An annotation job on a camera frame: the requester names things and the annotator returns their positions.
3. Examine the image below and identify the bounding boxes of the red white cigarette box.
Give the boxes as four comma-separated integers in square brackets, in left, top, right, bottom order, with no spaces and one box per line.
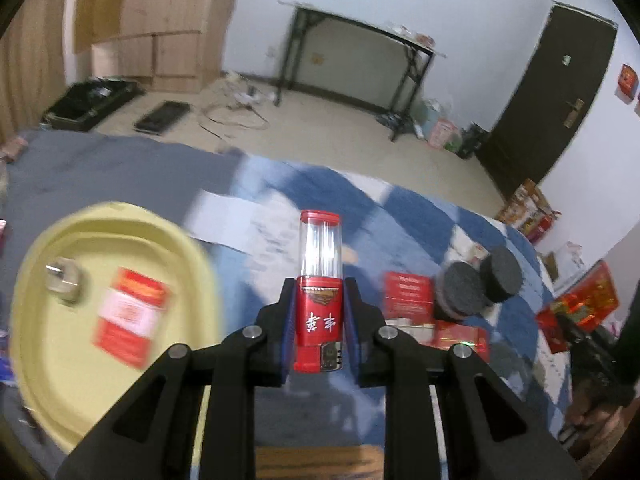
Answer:
[93,268,170,370]

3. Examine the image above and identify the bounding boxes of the red lighter tube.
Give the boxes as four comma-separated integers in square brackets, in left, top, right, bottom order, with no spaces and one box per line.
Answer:
[293,209,344,374]

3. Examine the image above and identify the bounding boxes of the red cigarette pack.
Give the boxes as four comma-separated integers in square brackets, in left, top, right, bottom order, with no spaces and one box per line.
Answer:
[536,260,620,354]

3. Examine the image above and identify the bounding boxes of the red cigarette carton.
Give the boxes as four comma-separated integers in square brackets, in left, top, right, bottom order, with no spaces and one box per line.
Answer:
[396,318,489,362]

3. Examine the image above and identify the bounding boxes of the yellow plastic tray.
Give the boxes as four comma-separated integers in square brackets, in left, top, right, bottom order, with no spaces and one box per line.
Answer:
[10,203,224,452]

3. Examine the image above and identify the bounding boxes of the black round foam container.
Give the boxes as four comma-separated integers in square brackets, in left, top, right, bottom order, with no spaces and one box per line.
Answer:
[434,261,487,323]

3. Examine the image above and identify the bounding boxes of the red white cigarette packs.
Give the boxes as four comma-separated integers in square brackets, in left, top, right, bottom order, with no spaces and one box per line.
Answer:
[383,272,434,342]

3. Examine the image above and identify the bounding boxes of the red fire extinguisher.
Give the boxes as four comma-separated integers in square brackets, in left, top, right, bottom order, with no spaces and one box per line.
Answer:
[521,210,562,245]

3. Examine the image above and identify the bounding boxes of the printed cardboard box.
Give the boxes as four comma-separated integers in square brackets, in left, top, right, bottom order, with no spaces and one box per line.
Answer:
[496,179,553,232]

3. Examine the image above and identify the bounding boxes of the small metal tin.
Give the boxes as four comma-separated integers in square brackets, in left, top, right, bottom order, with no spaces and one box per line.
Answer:
[46,257,84,304]

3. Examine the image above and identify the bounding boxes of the white paper sheet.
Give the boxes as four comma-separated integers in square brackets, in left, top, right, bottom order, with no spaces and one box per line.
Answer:
[182,190,299,258]

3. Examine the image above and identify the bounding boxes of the blue checkered rug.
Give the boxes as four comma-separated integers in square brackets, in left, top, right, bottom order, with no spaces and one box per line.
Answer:
[212,153,572,434]

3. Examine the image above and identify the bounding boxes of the black bag on floor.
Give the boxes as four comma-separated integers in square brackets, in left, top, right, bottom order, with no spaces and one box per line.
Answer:
[457,122,490,159]

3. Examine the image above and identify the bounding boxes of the dark brown door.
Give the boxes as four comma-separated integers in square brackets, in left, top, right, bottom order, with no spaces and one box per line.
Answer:
[476,4,617,197]

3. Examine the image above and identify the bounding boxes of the pink snack bag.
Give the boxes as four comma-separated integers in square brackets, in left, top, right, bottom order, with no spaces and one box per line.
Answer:
[428,118,457,150]

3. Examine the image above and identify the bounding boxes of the black keyboard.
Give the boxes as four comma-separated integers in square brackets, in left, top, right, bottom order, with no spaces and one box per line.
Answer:
[134,101,191,136]

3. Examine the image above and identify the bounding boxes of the black open case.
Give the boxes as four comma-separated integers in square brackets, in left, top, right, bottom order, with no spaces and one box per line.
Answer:
[40,77,145,132]

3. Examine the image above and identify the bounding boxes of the black folding table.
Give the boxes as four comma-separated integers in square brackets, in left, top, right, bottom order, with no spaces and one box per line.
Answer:
[273,2,446,142]

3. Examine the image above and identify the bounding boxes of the brown curtain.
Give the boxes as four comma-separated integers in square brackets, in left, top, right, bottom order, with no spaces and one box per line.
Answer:
[1,0,65,142]

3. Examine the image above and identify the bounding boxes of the wooden wardrobe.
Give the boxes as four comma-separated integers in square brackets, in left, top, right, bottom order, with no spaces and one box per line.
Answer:
[63,0,235,93]

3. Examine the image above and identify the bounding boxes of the red wall decoration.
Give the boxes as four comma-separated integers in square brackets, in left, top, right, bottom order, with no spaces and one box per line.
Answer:
[616,64,639,104]

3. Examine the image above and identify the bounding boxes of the power strip with cable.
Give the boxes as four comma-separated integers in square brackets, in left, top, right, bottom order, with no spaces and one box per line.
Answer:
[194,72,276,141]

